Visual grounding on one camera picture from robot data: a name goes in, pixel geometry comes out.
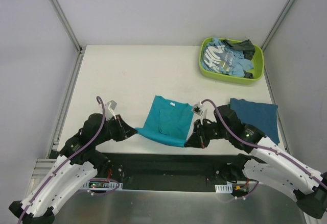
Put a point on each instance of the right aluminium frame post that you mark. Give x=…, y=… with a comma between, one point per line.
x=281, y=17

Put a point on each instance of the left aluminium frame post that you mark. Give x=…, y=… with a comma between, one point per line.
x=66, y=25

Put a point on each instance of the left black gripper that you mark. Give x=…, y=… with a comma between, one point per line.
x=120, y=126

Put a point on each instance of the aluminium frame post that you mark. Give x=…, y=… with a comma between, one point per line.
x=281, y=17
x=66, y=25

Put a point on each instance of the teal t-shirt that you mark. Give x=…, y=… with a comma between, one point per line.
x=168, y=122

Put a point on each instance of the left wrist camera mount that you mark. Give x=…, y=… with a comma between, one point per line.
x=109, y=110

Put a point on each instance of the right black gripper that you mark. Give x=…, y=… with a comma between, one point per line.
x=201, y=134

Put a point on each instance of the left white cable duct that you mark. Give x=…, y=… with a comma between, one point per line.
x=104, y=185

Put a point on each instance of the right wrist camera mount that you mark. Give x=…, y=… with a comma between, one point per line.
x=199, y=109

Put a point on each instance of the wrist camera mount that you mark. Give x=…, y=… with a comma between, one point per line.
x=199, y=109
x=109, y=110

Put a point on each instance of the light blue printed t-shirt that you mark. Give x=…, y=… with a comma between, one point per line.
x=215, y=58

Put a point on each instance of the folded dark blue t-shirt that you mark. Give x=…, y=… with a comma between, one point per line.
x=260, y=115

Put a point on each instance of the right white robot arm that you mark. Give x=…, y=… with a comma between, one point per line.
x=262, y=160

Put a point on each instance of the right white cable duct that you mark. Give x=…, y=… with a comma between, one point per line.
x=227, y=188

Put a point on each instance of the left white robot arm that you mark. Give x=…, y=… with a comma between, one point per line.
x=58, y=173

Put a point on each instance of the white cable duct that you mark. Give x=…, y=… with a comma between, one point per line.
x=227, y=188
x=104, y=185

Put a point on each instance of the lime green plastic basket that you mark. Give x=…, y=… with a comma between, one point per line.
x=258, y=61

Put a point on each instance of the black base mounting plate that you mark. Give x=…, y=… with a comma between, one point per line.
x=185, y=173

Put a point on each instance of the dark grey garment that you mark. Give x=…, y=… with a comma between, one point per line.
x=244, y=49

